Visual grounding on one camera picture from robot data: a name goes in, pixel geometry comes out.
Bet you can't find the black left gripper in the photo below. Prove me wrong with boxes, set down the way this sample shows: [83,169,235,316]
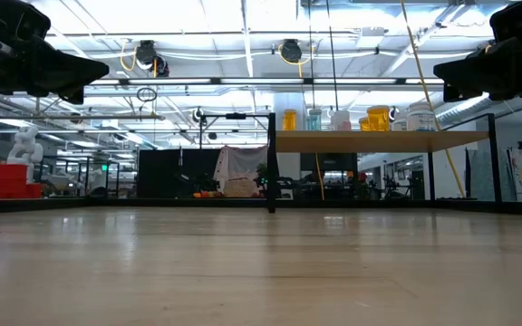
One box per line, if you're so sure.
[0,0,111,104]

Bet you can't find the white bottle blue label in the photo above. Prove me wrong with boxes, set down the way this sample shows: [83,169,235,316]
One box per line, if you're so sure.
[406,101,437,132]

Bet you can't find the white medicine bottle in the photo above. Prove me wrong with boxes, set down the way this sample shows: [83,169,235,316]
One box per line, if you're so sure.
[391,110,410,132]

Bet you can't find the amber pill bottle yellow label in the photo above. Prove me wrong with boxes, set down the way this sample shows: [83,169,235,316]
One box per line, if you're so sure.
[366,105,392,132]

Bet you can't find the clear pill bottle mixed pills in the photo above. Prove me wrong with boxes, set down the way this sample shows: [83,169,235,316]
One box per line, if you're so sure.
[330,110,353,132]

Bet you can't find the small amber pill bottle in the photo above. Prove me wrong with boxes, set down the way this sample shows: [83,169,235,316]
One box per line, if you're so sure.
[282,108,298,132]

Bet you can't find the red storage crate stack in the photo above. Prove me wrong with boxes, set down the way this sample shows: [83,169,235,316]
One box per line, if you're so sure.
[0,163,44,199]

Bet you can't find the black partition panel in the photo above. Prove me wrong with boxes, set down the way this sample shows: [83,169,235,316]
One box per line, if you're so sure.
[137,148,271,199]

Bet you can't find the white draped cloth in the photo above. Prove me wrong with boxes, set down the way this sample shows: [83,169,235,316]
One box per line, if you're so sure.
[213,145,269,182]

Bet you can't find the woven wicker basket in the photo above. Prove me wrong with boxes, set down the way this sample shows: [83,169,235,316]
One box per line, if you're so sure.
[223,177,256,199]

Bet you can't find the silver ceiling air duct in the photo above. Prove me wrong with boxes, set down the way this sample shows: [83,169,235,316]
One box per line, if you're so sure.
[437,92,522,129]

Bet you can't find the yellow hanging hose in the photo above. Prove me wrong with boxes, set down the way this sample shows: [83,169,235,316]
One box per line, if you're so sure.
[399,0,467,199]

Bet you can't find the black coiled cable loop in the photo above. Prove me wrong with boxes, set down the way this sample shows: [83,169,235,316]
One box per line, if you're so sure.
[136,86,159,104]

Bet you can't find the black ceiling cable reel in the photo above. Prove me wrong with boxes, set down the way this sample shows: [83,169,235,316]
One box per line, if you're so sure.
[134,39,159,68]
[281,38,303,63]

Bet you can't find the thin black hanging cable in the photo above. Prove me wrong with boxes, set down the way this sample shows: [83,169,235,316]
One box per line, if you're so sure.
[325,0,339,114]
[307,0,316,112]

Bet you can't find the black metal table frame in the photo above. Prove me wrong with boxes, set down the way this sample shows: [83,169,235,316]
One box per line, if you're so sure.
[0,196,522,216]

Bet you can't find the black metal gantry frame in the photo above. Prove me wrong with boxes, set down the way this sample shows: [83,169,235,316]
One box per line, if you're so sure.
[198,111,271,137]

